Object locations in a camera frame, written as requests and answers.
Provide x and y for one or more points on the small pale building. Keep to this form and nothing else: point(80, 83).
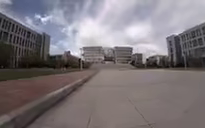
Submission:
point(137, 58)

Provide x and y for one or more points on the long grey building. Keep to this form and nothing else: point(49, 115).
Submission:
point(16, 35)

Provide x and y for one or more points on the grey stone kerb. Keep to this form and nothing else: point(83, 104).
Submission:
point(40, 106)

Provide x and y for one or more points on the grey building with windows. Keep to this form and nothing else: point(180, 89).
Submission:
point(196, 41)

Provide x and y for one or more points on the green grass lawn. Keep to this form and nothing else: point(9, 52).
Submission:
point(20, 73)

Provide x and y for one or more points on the low brown building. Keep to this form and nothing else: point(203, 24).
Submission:
point(67, 58)

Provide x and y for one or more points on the grey paved plaza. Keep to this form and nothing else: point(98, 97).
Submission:
point(146, 96)

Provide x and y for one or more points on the wide stone stairs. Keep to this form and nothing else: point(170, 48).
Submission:
point(112, 66)

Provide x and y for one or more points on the row of trees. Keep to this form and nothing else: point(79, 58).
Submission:
point(26, 59)

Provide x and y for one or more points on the red brick strip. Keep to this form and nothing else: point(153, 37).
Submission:
point(23, 91)

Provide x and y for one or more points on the low pale building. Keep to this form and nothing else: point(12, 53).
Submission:
point(157, 60)

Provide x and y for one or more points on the white twin-block building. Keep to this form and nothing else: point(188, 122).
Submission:
point(123, 54)

